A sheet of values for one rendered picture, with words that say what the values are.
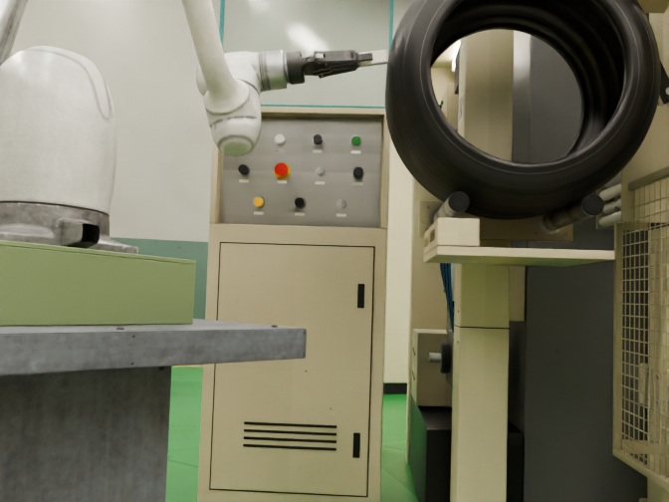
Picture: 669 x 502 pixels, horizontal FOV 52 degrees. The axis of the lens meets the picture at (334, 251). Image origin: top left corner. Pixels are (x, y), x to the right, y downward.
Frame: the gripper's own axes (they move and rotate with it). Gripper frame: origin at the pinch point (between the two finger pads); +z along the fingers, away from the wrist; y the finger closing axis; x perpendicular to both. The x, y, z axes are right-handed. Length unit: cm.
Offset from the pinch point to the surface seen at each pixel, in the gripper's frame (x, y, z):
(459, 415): 89, 25, 13
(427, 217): 36.4, 22.4, 10.4
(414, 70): 8.1, -12.4, 8.0
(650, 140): 24, 18, 68
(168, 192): -126, 827, -283
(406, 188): -18, 331, 28
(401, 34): -1.2, -9.5, 6.4
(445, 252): 48, -12, 10
